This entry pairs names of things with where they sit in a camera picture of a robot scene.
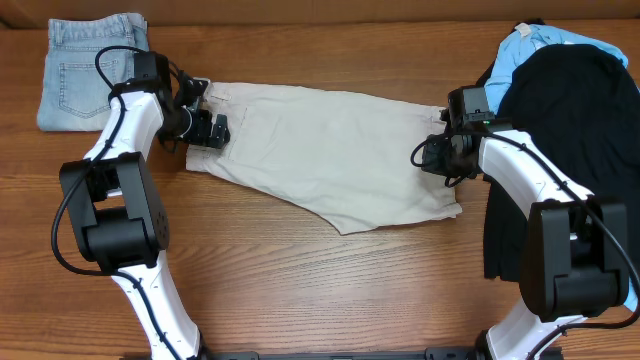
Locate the folded light blue jeans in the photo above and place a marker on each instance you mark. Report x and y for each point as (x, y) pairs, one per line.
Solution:
(82, 57)

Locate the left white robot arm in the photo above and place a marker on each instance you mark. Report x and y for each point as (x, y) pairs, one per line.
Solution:
(116, 213)

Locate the light blue shirt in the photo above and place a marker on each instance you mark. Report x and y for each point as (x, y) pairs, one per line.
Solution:
(520, 55)

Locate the black garment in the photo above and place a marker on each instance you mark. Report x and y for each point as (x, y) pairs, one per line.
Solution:
(575, 115)

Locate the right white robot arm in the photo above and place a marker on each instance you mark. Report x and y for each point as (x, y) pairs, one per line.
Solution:
(574, 265)

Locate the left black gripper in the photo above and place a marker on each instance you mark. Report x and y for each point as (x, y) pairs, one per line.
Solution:
(201, 133)

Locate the beige khaki shorts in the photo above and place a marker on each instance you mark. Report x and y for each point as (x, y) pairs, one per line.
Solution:
(344, 156)

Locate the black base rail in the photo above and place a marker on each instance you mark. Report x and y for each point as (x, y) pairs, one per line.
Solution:
(345, 355)

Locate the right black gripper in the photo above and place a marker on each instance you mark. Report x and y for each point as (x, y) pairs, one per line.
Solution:
(431, 162)

